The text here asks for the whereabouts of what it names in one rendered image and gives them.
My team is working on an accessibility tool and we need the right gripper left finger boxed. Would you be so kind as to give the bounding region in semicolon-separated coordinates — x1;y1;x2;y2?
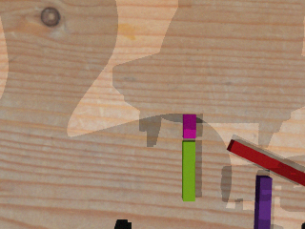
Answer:
114;219;132;229

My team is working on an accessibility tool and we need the red rod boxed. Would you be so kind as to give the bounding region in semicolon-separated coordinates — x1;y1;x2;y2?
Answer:
227;139;305;186

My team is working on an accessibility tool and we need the magenta block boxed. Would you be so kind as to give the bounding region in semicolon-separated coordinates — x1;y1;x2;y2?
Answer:
183;114;196;138

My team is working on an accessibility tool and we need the purple rod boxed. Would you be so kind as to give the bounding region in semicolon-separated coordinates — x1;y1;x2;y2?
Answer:
254;176;273;229

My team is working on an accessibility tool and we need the lime green rod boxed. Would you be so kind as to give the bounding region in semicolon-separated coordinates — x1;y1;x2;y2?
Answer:
182;140;195;201

